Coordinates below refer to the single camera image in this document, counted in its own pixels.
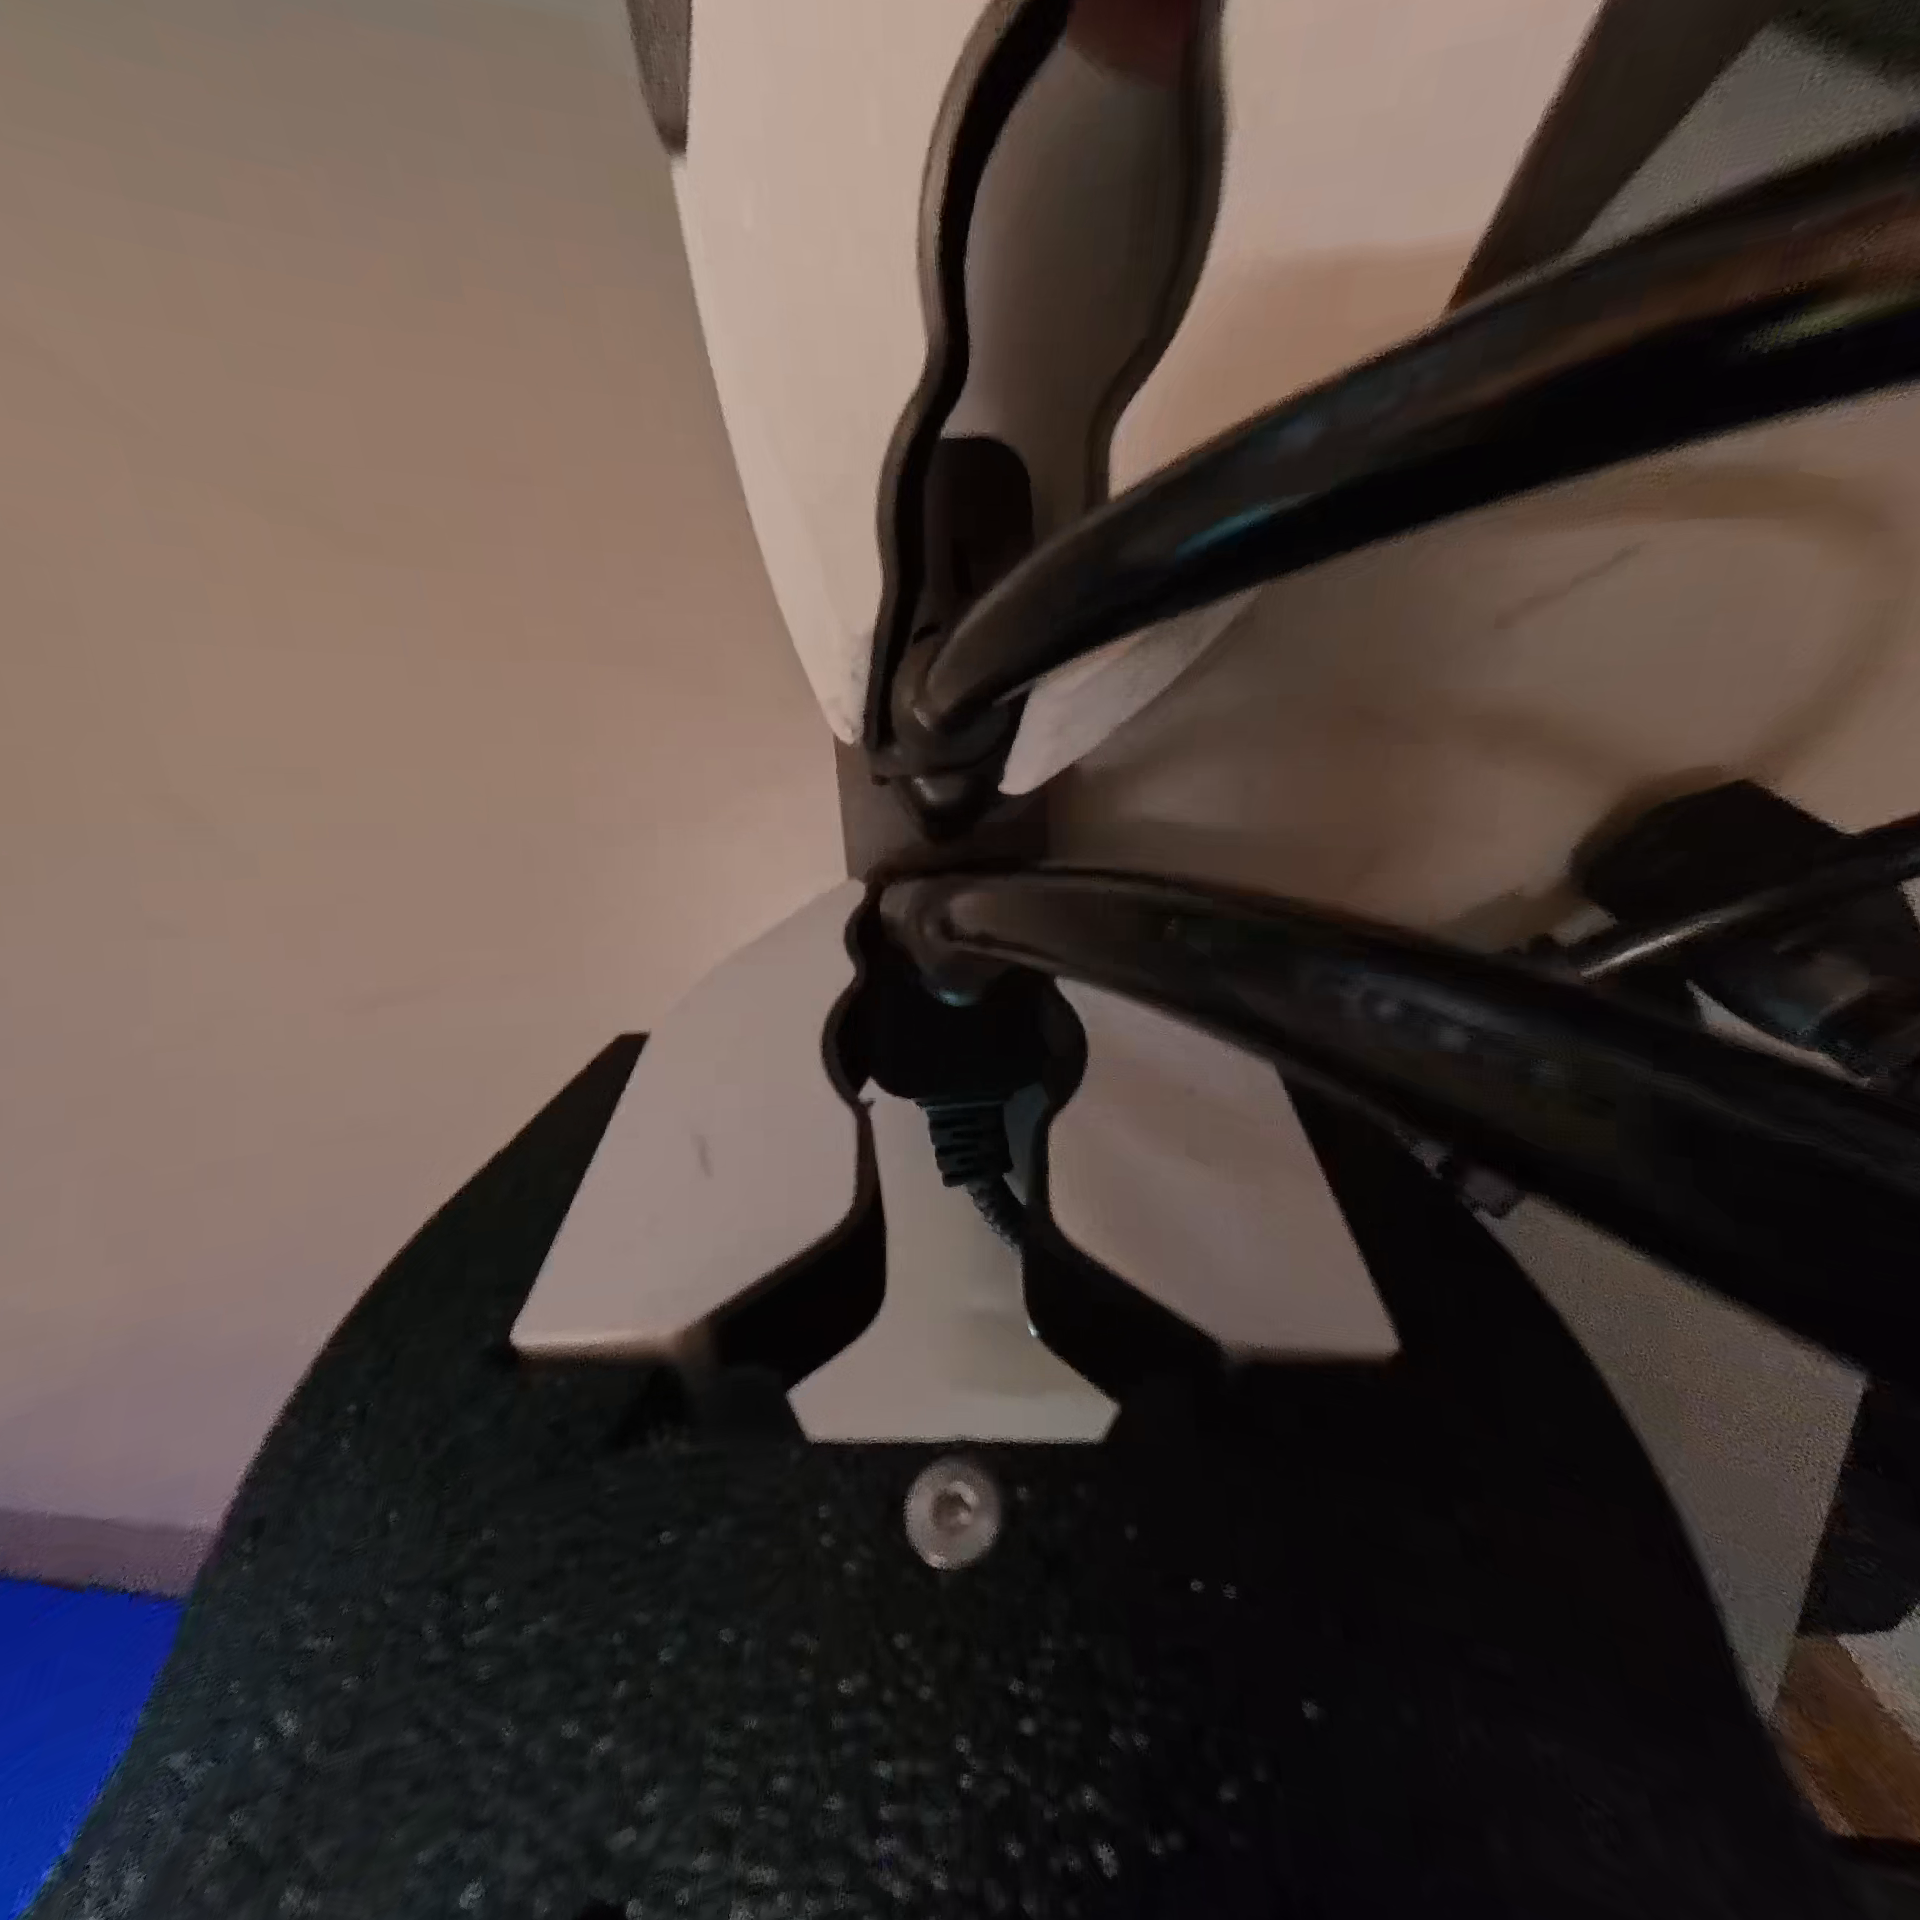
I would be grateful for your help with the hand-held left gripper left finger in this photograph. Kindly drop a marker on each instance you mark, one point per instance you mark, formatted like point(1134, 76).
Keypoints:
point(705, 1185)

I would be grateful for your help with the blue plastic bin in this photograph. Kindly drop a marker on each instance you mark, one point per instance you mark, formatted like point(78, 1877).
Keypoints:
point(74, 1755)

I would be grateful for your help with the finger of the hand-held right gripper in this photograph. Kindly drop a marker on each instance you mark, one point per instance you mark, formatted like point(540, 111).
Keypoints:
point(796, 300)
point(1350, 179)

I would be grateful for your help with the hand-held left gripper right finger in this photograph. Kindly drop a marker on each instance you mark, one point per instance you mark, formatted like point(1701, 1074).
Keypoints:
point(1245, 1229)

